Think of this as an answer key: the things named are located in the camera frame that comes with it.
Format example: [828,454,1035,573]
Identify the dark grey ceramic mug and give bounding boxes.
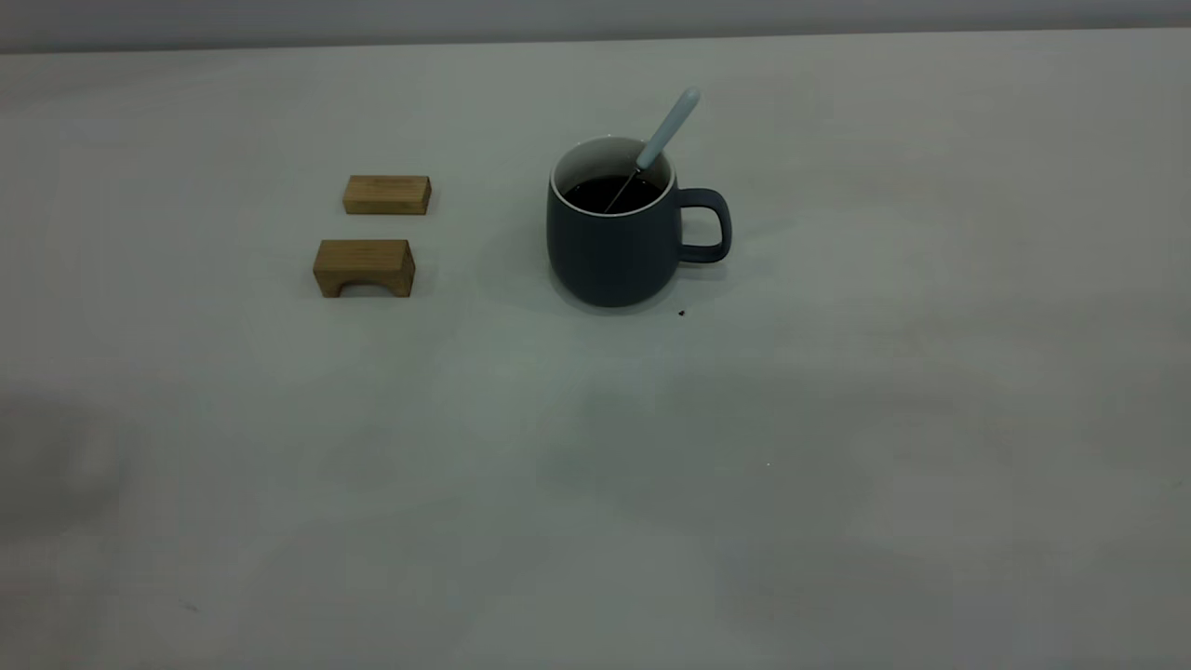
[545,136,733,309]

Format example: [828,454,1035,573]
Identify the spoon with pale blue handle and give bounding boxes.
[605,87,702,213]

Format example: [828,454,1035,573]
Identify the black coffee liquid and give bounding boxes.
[563,176,663,216]

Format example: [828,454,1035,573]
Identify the arched wooden block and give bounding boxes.
[312,238,416,300]

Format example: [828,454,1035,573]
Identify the flat rectangular wooden block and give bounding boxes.
[341,174,432,217]

